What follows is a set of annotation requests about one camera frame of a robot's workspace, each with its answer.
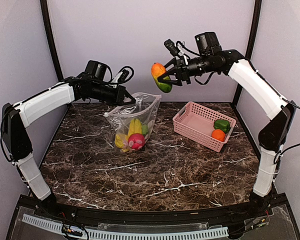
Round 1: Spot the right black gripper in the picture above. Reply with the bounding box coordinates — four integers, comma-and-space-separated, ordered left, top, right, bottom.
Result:
158, 53, 219, 85

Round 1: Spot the orange green toy mango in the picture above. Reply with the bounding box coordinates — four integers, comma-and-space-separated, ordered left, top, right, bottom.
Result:
151, 62, 172, 93

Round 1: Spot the clear zip top bag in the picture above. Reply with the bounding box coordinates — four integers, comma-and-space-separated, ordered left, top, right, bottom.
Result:
104, 92, 162, 153

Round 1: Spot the yellow toy banana bunch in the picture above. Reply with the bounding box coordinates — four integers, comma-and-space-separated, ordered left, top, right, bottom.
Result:
128, 118, 142, 137

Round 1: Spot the green toy watermelon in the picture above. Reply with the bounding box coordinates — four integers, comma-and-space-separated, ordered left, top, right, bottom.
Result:
142, 124, 149, 136

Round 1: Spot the yellow toy pear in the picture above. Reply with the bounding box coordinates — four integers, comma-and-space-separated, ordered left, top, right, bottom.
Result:
114, 133, 129, 149

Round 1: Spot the red toy apple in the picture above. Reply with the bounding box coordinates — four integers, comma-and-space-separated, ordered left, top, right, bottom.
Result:
128, 133, 146, 150

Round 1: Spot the pink plastic basket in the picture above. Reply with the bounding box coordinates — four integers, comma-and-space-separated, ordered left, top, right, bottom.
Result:
172, 101, 236, 152

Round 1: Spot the green toy pepper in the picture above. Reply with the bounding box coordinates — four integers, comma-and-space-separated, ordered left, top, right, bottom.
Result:
213, 119, 231, 134

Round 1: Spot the orange toy orange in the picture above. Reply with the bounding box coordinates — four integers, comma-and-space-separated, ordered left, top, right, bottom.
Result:
211, 129, 226, 142

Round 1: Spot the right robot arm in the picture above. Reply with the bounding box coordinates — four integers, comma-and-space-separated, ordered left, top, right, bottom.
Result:
157, 32, 299, 198

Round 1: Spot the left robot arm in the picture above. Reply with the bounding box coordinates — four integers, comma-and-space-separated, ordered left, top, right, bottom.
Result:
0, 60, 136, 218

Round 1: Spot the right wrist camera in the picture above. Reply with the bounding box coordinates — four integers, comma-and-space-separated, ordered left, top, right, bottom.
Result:
163, 39, 191, 60

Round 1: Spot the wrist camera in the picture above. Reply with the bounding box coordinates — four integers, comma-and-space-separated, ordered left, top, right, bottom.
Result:
163, 39, 191, 60
109, 66, 135, 89

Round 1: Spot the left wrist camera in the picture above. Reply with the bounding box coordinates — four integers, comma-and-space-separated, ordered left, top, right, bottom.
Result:
109, 66, 135, 89

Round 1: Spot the right black frame post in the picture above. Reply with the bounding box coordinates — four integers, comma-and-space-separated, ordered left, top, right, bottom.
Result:
232, 0, 262, 107

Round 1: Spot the black frame post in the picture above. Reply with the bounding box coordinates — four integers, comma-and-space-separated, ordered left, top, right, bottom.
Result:
40, 0, 64, 81
232, 0, 262, 107

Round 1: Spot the left black frame post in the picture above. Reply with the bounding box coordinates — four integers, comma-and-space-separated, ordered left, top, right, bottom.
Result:
40, 0, 64, 81

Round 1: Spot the white slotted cable duct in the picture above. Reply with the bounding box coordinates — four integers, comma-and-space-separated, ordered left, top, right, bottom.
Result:
22, 214, 229, 240

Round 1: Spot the black front rail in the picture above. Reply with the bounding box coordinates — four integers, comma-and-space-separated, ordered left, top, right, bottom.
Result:
14, 194, 296, 233

